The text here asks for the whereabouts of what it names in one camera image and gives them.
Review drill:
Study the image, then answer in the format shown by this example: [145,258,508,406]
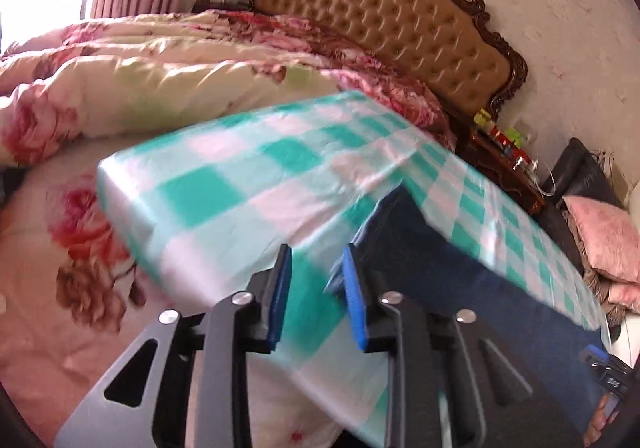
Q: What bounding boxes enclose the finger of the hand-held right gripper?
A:
[578,347,609,370]

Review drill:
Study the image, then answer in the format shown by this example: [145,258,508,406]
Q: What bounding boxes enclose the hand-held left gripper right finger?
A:
[340,243,586,448]

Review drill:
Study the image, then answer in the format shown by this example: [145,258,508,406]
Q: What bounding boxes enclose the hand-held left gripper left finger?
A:
[54,243,293,448]

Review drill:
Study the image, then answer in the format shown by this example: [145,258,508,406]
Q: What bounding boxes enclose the dark blue pants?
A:
[325,183,608,448]

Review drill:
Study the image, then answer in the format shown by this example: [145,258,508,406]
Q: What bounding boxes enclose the person's right hand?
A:
[586,393,624,447]

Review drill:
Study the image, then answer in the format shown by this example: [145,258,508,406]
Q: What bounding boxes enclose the small pink pillow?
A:
[606,281,640,315]

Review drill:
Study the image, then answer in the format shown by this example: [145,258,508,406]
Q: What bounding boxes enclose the green white checked tablecloth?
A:
[96,89,608,448]

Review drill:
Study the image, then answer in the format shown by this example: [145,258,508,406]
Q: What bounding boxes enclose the large pink pillow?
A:
[562,195,640,285]

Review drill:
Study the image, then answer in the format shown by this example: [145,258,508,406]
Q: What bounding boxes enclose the black leather chair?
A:
[542,137,627,275]

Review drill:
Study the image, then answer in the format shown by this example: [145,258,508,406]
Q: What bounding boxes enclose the dark wooden nightstand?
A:
[464,127,549,218]

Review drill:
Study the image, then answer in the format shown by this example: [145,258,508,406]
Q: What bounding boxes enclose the pink floral bed sheet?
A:
[0,138,351,448]

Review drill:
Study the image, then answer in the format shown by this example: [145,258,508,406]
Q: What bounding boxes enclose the colourful small clutter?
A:
[487,124,533,169]

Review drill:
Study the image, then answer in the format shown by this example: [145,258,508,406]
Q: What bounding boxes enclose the floral quilt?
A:
[0,8,458,168]

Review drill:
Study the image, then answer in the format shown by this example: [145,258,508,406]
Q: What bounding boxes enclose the tufted tan headboard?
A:
[250,0,529,123]

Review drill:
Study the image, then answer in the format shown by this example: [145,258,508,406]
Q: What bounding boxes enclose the white cable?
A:
[531,159,563,195]

